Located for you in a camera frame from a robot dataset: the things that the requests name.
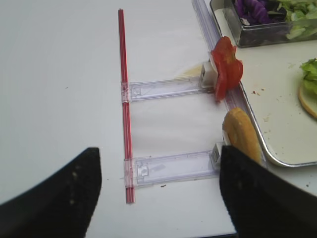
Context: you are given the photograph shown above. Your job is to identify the lettuce leaf on bun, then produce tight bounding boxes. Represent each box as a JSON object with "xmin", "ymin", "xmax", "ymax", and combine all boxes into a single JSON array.
[{"xmin": 300, "ymin": 58, "xmax": 317, "ymax": 97}]

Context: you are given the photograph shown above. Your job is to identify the bottom bun on tray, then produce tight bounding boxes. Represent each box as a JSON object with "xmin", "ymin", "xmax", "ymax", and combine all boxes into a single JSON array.
[{"xmin": 298, "ymin": 83, "xmax": 317, "ymax": 119}]

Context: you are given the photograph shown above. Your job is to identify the red left rail strip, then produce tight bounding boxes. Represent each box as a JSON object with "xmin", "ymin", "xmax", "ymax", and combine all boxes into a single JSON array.
[{"xmin": 118, "ymin": 9, "xmax": 135, "ymax": 204}]

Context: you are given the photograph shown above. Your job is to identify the purple cabbage leaves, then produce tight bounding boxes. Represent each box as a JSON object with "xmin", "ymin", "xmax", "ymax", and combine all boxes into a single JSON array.
[{"xmin": 233, "ymin": 0, "xmax": 278, "ymax": 25}]

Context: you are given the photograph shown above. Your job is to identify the green lettuce pile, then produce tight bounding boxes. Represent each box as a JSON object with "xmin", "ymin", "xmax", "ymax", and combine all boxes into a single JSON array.
[{"xmin": 268, "ymin": 0, "xmax": 317, "ymax": 41}]

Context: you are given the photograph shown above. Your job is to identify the clear left lower pusher track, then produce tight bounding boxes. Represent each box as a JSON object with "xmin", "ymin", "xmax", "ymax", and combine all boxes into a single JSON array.
[{"xmin": 124, "ymin": 142, "xmax": 225, "ymax": 188}]

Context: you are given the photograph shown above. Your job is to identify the red tomato slices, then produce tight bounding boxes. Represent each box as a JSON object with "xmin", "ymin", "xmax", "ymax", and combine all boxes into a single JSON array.
[{"xmin": 211, "ymin": 36, "xmax": 243, "ymax": 102}]

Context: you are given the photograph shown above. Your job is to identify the silver metal tray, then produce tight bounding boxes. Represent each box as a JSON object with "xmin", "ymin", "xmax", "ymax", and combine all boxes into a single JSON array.
[{"xmin": 214, "ymin": 1, "xmax": 317, "ymax": 167}]

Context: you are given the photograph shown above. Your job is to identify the clear plastic salad container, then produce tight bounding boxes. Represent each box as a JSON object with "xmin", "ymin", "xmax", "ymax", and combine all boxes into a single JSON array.
[{"xmin": 223, "ymin": 0, "xmax": 316, "ymax": 48}]

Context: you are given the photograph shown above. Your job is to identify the clear left divider rail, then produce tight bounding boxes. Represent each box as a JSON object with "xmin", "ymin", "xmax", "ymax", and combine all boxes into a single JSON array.
[{"xmin": 191, "ymin": 0, "xmax": 269, "ymax": 172}]

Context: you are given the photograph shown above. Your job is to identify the clear pusher track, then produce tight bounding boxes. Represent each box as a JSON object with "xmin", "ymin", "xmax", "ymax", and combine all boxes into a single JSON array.
[
  {"xmin": 121, "ymin": 62, "xmax": 218, "ymax": 103},
  {"xmin": 124, "ymin": 142, "xmax": 225, "ymax": 188}
]

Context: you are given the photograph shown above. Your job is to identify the clear left upper pusher track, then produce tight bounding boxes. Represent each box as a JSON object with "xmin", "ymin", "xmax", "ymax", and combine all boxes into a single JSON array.
[{"xmin": 121, "ymin": 62, "xmax": 218, "ymax": 103}]

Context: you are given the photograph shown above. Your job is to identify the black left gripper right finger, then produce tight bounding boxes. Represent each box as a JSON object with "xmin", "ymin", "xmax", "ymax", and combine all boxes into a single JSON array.
[{"xmin": 219, "ymin": 146, "xmax": 317, "ymax": 238}]

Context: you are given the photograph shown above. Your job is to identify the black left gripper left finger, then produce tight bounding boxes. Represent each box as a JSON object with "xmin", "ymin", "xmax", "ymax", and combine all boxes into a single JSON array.
[{"xmin": 0, "ymin": 147, "xmax": 102, "ymax": 238}]

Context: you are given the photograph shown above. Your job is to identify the left bun half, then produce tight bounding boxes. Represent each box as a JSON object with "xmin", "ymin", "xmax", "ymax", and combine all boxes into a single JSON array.
[{"xmin": 222, "ymin": 107, "xmax": 262, "ymax": 165}]

